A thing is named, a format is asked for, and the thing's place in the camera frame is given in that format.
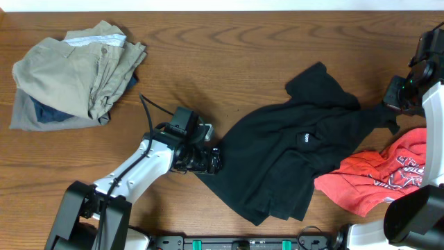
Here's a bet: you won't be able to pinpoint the black polo shirt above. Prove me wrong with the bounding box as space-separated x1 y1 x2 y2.
200 62 399 225

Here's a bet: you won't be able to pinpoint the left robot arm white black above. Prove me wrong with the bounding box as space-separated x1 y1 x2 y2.
45 107 221 250

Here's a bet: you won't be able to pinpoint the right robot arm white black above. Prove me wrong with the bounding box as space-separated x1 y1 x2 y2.
331 24 443 249

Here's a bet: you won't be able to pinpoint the red printed t-shirt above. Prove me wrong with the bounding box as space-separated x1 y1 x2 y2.
314 128 427 217

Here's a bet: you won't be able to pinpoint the folded khaki pants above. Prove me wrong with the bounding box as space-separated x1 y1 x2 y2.
12 21 146 120

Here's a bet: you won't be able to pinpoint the folded navy garment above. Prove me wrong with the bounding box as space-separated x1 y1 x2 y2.
29 74 139 124

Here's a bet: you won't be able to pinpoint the folded grey garment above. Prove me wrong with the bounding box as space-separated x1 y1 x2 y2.
10 89 110 131

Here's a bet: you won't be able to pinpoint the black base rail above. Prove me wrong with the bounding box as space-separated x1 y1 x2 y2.
148 226 347 250

